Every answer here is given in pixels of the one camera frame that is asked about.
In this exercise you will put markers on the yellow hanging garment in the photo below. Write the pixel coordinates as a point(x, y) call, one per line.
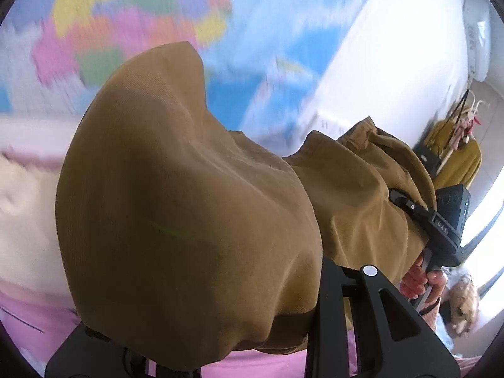
point(464, 165)

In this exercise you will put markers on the olive brown pants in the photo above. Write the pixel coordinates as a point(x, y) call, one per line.
point(189, 212)

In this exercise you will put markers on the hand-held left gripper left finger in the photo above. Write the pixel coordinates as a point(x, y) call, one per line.
point(78, 358)

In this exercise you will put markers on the cream garment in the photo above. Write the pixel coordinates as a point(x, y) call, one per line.
point(27, 224)

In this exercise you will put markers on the black handbag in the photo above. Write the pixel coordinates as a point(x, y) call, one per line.
point(427, 159)

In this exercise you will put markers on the brown plush toy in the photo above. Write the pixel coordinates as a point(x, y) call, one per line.
point(464, 303)

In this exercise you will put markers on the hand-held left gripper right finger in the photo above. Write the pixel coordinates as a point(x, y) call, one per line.
point(378, 323)

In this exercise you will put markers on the pink floral bed sheet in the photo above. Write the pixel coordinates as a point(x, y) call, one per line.
point(31, 330)

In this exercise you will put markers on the colourful wall map poster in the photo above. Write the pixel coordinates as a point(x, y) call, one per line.
point(157, 15)

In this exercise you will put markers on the white air conditioner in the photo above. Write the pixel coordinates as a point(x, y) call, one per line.
point(478, 31)

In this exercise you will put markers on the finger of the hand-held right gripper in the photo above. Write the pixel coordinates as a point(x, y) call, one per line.
point(411, 206)

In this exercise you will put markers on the person's right forearm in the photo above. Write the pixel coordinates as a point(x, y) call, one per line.
point(431, 315)

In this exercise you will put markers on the beige hanging ornament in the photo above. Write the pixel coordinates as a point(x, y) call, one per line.
point(470, 122)

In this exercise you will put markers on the person's right hand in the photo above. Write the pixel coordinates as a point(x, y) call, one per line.
point(417, 279)

